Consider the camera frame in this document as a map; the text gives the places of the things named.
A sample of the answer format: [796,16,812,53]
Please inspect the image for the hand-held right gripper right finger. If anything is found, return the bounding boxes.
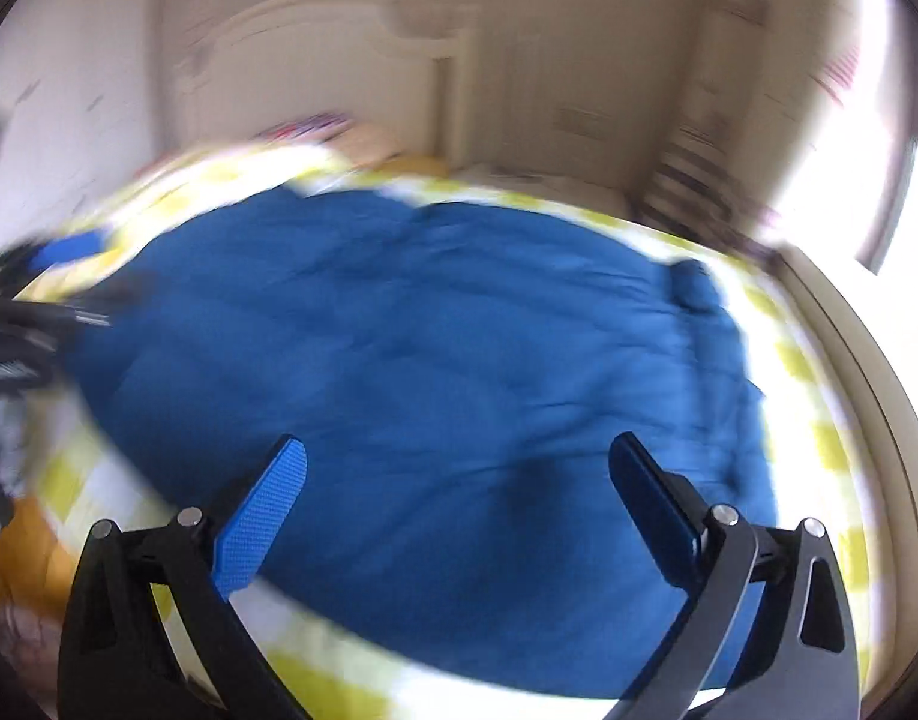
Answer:
[607,431,859,720]

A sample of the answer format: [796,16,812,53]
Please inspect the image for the white wooden headboard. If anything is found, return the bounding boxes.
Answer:
[170,0,479,170]

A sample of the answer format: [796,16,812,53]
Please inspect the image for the yellow checked bed sheet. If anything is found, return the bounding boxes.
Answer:
[16,146,880,720]

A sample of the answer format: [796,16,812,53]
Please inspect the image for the yellow pillow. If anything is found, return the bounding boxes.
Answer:
[384,154,452,177]

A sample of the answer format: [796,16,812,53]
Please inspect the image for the striped curtain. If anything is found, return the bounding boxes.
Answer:
[639,0,865,233]

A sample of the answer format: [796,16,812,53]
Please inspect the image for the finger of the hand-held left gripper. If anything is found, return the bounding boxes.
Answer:
[0,231,107,278]
[24,274,157,329]

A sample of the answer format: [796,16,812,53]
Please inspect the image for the blue puffer jacket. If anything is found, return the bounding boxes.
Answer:
[61,187,779,698]

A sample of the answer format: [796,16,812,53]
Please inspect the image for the beige window ledge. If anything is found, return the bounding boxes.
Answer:
[774,244,918,616]

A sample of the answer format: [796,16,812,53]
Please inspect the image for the colourful patterned pillow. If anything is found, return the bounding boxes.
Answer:
[253,112,355,143]

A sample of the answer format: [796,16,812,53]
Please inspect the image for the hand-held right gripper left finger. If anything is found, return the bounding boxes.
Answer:
[58,433,310,720]

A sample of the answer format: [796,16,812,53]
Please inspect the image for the orange cloth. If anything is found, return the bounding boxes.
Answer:
[0,493,81,620]

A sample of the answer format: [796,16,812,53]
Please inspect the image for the window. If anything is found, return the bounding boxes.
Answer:
[856,30,918,278]

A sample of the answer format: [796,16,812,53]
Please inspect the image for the white nightstand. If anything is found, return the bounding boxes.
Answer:
[459,163,629,222]

